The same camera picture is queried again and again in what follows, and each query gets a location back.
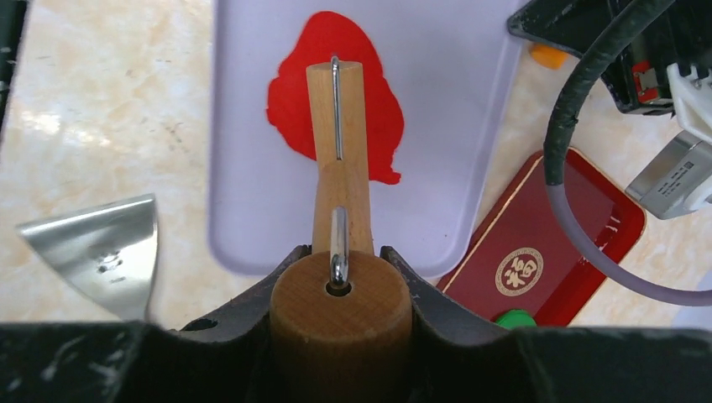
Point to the green round disc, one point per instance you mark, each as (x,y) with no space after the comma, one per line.
(515,318)

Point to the lavender plastic tray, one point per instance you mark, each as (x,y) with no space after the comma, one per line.
(450,65)

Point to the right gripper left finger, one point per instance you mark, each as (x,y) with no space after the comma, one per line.
(223,356)

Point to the metal scraper wooden handle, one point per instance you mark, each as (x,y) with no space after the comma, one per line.
(107,253)

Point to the orange plastic rolling pin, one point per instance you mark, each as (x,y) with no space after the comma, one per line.
(547,56)

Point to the red dough lump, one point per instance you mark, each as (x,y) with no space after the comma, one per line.
(327,33)

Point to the wooden dough roller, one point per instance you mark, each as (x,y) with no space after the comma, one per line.
(341,317)

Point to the dark red lacquer tray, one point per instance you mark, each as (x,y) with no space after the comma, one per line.
(519,257)

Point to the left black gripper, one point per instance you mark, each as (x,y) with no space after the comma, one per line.
(637,78)

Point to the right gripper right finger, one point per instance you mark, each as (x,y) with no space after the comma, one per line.
(458,356)

